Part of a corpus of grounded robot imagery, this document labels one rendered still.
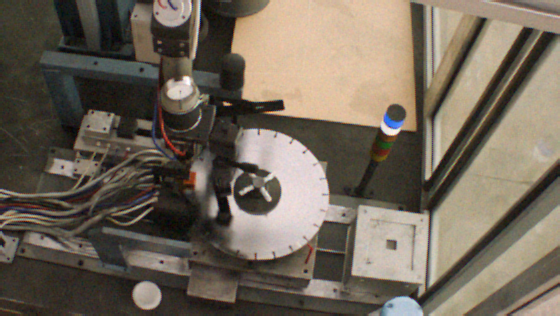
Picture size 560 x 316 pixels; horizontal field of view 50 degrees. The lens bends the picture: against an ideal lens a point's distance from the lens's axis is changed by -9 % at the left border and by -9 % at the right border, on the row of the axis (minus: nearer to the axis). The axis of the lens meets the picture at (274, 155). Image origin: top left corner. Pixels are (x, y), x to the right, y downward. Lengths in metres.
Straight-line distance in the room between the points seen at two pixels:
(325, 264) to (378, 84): 0.59
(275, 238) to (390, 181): 0.46
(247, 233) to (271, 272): 0.13
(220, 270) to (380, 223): 0.40
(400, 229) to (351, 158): 0.32
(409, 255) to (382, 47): 0.74
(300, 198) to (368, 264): 0.22
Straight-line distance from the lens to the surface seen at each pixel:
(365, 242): 1.55
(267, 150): 1.56
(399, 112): 1.42
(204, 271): 1.57
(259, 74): 1.91
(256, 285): 1.63
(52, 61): 1.63
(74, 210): 1.63
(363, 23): 2.08
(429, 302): 1.45
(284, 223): 1.48
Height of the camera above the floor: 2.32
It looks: 62 degrees down
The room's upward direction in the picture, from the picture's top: 10 degrees clockwise
